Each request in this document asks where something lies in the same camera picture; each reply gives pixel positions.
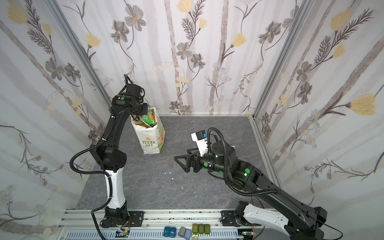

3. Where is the white floral paper bag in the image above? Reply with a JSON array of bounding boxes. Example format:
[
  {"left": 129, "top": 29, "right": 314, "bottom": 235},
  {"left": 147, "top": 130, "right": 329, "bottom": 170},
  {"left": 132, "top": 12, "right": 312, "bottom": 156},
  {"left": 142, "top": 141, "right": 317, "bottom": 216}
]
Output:
[{"left": 131, "top": 108, "right": 165, "bottom": 155}]

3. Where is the green corn chips packet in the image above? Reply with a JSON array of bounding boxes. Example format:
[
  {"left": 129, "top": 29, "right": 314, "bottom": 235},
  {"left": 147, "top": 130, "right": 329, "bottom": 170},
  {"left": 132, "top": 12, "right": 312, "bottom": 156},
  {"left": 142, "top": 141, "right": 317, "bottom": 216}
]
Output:
[{"left": 140, "top": 113, "right": 157, "bottom": 128}]

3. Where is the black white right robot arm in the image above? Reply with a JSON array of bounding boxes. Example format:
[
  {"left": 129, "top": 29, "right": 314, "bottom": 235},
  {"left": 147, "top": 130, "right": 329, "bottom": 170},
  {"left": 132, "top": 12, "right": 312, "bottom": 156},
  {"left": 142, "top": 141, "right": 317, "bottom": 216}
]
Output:
[{"left": 174, "top": 142, "right": 327, "bottom": 240}]

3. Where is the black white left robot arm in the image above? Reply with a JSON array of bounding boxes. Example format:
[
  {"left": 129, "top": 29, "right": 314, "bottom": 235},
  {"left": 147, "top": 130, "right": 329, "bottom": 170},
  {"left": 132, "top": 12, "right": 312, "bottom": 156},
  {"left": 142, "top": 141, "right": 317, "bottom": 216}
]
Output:
[{"left": 90, "top": 84, "right": 148, "bottom": 228}]

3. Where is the small brown orange-capped bottle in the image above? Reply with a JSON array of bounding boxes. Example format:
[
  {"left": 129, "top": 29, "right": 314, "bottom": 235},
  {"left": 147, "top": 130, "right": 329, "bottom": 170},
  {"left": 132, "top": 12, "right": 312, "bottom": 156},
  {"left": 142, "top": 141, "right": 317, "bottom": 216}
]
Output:
[{"left": 226, "top": 141, "right": 236, "bottom": 149}]

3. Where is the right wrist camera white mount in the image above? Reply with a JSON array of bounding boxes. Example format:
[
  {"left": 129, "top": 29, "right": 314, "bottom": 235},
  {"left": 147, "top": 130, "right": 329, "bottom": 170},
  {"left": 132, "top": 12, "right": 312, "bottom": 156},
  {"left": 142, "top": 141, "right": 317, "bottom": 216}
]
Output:
[{"left": 191, "top": 130, "right": 208, "bottom": 157}]

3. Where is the green case on rail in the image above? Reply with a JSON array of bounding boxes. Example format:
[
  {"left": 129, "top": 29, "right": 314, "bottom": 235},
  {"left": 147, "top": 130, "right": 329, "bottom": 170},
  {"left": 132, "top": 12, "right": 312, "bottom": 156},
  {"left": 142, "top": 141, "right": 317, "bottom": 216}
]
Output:
[{"left": 192, "top": 224, "right": 211, "bottom": 235}]

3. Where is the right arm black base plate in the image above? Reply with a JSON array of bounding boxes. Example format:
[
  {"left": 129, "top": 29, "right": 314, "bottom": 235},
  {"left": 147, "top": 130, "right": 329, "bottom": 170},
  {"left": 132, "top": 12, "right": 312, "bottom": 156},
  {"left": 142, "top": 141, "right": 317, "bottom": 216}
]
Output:
[{"left": 221, "top": 210, "right": 242, "bottom": 228}]

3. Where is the grey blue case on rail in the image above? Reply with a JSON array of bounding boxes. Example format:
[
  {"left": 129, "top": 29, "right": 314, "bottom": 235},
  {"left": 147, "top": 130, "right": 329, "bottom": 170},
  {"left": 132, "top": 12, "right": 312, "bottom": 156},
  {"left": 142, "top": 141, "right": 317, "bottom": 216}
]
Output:
[{"left": 178, "top": 227, "right": 193, "bottom": 240}]

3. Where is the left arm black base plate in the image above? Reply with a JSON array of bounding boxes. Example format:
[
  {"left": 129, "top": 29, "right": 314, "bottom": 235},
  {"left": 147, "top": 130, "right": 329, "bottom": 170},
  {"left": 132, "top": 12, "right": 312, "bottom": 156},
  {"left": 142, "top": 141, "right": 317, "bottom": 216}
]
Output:
[{"left": 100, "top": 209, "right": 145, "bottom": 228}]

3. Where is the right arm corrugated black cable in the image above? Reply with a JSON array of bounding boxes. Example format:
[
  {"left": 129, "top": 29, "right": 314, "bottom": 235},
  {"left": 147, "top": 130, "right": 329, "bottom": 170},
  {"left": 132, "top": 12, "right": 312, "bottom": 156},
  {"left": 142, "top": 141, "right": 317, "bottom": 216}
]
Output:
[{"left": 206, "top": 127, "right": 280, "bottom": 197}]

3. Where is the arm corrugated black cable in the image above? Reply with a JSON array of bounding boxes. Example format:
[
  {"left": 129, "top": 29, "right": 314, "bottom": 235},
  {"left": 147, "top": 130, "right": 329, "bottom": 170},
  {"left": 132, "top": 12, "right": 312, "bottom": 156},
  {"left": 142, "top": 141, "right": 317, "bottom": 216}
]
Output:
[
  {"left": 69, "top": 74, "right": 145, "bottom": 240},
  {"left": 206, "top": 127, "right": 280, "bottom": 197}
]

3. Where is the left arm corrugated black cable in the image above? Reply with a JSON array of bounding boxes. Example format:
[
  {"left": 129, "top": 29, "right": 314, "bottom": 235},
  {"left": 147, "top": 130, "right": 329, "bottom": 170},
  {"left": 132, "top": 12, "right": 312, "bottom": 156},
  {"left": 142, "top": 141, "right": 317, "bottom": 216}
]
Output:
[{"left": 69, "top": 74, "right": 145, "bottom": 240}]

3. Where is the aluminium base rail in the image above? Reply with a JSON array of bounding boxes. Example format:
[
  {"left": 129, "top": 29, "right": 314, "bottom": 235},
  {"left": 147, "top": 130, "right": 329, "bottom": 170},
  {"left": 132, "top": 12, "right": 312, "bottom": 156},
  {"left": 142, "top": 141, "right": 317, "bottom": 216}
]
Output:
[{"left": 53, "top": 209, "right": 289, "bottom": 240}]

